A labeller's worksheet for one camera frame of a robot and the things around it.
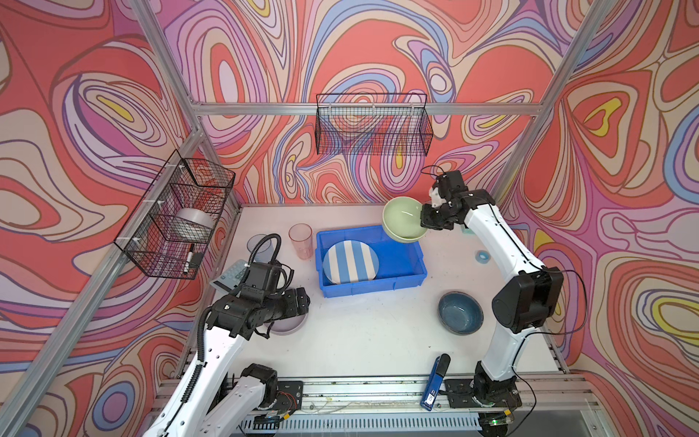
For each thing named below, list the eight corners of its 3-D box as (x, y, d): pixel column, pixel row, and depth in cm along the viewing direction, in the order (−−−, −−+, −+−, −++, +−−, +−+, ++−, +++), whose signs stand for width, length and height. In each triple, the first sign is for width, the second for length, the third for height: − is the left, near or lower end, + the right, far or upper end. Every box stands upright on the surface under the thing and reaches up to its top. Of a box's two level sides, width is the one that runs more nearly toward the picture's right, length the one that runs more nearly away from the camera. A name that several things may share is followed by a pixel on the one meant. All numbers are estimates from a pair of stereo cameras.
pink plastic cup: (293, 261, 103) (286, 240, 93) (296, 245, 108) (290, 223, 98) (314, 261, 103) (310, 240, 93) (316, 245, 108) (312, 223, 98)
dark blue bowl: (440, 335, 85) (444, 330, 81) (432, 298, 93) (436, 291, 89) (482, 335, 85) (488, 330, 81) (471, 298, 93) (476, 291, 89)
